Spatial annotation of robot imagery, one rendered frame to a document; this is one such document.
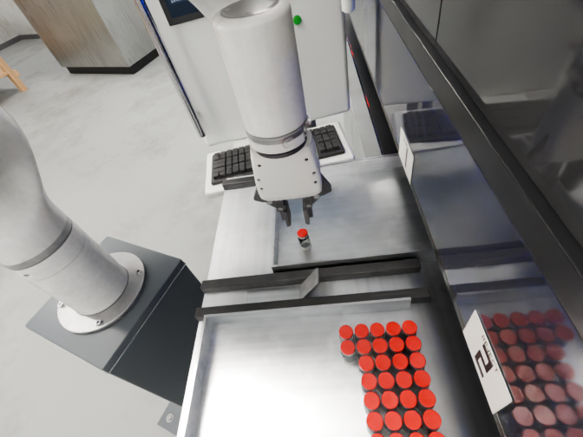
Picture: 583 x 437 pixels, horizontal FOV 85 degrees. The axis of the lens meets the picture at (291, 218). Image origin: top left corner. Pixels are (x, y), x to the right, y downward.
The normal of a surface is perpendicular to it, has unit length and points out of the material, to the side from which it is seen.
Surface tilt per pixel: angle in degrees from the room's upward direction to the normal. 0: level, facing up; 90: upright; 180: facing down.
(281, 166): 90
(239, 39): 90
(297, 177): 92
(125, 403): 0
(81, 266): 90
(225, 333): 0
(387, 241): 0
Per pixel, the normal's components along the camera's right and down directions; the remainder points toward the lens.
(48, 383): -0.19, -0.65
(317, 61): 0.15, 0.73
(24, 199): 0.26, -0.20
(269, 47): 0.42, 0.64
